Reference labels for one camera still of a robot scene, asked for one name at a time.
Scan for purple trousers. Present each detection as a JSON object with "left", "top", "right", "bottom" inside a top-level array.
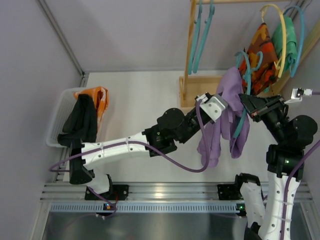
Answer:
[{"left": 197, "top": 66, "right": 250, "bottom": 168}]

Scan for teal hanger with trousers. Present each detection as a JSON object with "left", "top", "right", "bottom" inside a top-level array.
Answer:
[{"left": 233, "top": 51, "right": 263, "bottom": 139}]

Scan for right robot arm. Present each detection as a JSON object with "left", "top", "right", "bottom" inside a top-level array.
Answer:
[{"left": 235, "top": 94, "right": 318, "bottom": 240}]

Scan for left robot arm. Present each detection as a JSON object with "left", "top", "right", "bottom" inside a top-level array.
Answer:
[{"left": 69, "top": 92, "right": 228, "bottom": 194}]

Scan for blue hanger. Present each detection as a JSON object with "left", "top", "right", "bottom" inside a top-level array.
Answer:
[{"left": 283, "top": 5, "right": 305, "bottom": 78}]

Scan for yellow hanger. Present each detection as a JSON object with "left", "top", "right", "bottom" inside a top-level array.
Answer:
[{"left": 260, "top": 3, "right": 287, "bottom": 78}]

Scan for orange camouflage trousers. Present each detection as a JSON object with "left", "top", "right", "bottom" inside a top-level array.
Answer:
[{"left": 237, "top": 23, "right": 278, "bottom": 96}]

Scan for green trousers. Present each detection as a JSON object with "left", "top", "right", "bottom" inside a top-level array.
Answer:
[{"left": 271, "top": 16, "right": 298, "bottom": 72}]

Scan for empty teal hanger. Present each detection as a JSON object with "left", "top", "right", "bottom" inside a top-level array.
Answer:
[
  {"left": 192, "top": 0, "right": 215, "bottom": 73},
  {"left": 187, "top": 0, "right": 203, "bottom": 75}
]

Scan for black trousers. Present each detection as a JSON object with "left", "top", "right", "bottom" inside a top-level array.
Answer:
[{"left": 57, "top": 93, "right": 98, "bottom": 149}]

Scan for wooden clothes rack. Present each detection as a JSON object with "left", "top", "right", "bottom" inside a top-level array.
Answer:
[{"left": 179, "top": 0, "right": 320, "bottom": 113}]

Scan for orange white garment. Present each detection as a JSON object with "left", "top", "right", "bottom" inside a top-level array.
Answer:
[{"left": 73, "top": 86, "right": 109, "bottom": 129}]

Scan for white plastic basket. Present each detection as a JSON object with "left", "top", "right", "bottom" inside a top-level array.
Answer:
[{"left": 45, "top": 87, "right": 85, "bottom": 148}]

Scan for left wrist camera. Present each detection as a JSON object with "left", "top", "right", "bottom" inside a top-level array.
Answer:
[{"left": 195, "top": 92, "right": 228, "bottom": 125}]

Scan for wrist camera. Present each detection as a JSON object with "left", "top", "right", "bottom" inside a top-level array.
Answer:
[
  {"left": 195, "top": 92, "right": 228, "bottom": 125},
  {"left": 284, "top": 88, "right": 313, "bottom": 105}
]

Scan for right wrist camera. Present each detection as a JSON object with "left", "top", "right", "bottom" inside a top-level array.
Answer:
[{"left": 284, "top": 88, "right": 313, "bottom": 105}]

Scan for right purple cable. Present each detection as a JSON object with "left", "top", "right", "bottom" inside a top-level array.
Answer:
[{"left": 279, "top": 91, "right": 320, "bottom": 240}]

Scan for purple cable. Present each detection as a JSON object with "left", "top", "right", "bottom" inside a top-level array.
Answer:
[
  {"left": 279, "top": 91, "right": 320, "bottom": 240},
  {"left": 48, "top": 98, "right": 213, "bottom": 216}
]

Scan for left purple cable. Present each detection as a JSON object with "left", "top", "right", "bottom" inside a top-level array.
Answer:
[{"left": 48, "top": 98, "right": 213, "bottom": 216}]

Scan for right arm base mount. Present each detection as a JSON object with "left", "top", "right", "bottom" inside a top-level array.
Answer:
[{"left": 217, "top": 183, "right": 243, "bottom": 201}]

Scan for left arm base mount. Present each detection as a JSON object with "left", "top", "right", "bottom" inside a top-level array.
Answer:
[{"left": 84, "top": 184, "right": 129, "bottom": 201}]

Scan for aluminium corner frame post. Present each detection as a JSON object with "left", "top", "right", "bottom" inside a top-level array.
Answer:
[{"left": 35, "top": 0, "right": 85, "bottom": 77}]

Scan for aluminium mounting rail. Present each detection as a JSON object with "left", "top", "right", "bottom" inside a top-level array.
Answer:
[{"left": 41, "top": 181, "right": 313, "bottom": 201}]

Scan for grey slotted cable duct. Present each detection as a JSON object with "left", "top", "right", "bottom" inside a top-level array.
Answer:
[{"left": 50, "top": 202, "right": 245, "bottom": 214}]

